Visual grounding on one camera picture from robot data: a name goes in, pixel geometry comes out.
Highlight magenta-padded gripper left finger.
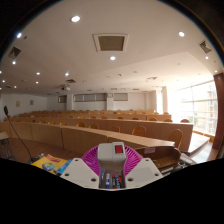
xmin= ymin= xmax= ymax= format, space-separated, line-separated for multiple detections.
xmin=60 ymin=145 xmax=101 ymax=191

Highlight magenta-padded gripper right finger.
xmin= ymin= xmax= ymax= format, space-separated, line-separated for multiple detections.
xmin=123 ymin=145 xmax=164 ymax=191

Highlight white charger block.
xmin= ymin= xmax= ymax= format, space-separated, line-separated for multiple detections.
xmin=97 ymin=141 xmax=127 ymax=173

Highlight red marker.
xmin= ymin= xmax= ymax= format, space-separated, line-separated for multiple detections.
xmin=116 ymin=173 xmax=123 ymax=190
xmin=111 ymin=173 xmax=117 ymax=190

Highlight yellow book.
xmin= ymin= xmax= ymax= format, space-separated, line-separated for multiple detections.
xmin=31 ymin=153 xmax=69 ymax=175

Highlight rows of wooden lecture desks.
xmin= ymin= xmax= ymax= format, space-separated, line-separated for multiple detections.
xmin=0 ymin=109 xmax=195 ymax=158

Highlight group of wooden chairs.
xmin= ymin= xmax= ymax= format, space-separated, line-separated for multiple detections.
xmin=3 ymin=111 xmax=192 ymax=150

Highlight ceiling projector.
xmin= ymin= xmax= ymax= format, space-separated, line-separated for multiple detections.
xmin=60 ymin=83 xmax=72 ymax=92

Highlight large glass window front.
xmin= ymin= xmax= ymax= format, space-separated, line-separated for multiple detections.
xmin=166 ymin=79 xmax=219 ymax=136

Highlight black gooseneck microphone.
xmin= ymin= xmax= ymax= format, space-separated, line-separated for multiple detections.
xmin=3 ymin=105 xmax=36 ymax=164

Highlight square ceiling air vent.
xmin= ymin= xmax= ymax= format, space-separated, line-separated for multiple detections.
xmin=8 ymin=46 xmax=22 ymax=59
xmin=198 ymin=39 xmax=213 ymax=54
xmin=92 ymin=33 xmax=129 ymax=53

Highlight group of ceiling lights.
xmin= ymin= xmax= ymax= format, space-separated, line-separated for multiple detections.
xmin=0 ymin=14 xmax=219 ymax=86

